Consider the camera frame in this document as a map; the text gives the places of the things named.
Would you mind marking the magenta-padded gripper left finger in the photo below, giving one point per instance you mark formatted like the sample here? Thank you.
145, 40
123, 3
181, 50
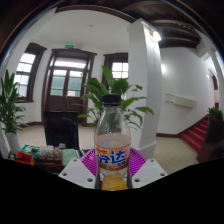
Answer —
75, 173

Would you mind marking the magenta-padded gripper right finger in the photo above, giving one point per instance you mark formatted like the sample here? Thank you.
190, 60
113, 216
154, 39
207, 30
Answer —
150, 172

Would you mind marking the clear orange drink bottle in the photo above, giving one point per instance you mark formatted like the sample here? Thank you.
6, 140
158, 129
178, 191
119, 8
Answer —
112, 146

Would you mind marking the green flat pack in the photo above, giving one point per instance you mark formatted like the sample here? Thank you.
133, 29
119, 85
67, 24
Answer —
69, 156

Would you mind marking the brown box of white packets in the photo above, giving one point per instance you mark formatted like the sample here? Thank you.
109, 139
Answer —
49, 155

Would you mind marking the black chair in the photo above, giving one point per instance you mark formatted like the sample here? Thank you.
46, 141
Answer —
61, 130

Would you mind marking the green white printed pack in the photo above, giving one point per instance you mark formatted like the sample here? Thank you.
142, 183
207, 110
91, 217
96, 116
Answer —
30, 150

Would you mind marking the red box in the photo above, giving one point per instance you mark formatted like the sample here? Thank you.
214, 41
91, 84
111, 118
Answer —
25, 158

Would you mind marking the red carpeted staircase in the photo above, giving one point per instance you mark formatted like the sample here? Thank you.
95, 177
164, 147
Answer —
196, 135

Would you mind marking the dark wooden stand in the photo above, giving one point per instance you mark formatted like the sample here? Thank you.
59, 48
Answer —
213, 140

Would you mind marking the dark wooden double door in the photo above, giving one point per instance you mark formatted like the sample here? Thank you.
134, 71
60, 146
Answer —
68, 100

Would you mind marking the small green plant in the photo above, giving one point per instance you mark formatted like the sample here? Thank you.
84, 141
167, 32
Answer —
215, 113

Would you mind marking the leafy plant in white pot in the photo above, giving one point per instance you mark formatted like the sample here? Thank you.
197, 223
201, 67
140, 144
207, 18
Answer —
8, 106
116, 86

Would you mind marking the dark framed window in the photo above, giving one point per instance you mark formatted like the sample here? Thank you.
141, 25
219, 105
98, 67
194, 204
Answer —
120, 70
25, 66

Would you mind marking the green exit sign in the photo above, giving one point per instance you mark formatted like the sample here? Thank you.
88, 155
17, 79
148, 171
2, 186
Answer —
69, 46

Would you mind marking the glowing pillar lamp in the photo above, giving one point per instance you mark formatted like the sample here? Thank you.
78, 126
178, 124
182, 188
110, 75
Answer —
156, 36

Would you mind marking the white wall unit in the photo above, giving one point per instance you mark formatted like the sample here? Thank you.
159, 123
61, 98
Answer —
181, 101

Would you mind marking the glowing wall lamp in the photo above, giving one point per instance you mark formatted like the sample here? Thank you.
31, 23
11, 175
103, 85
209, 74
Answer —
163, 68

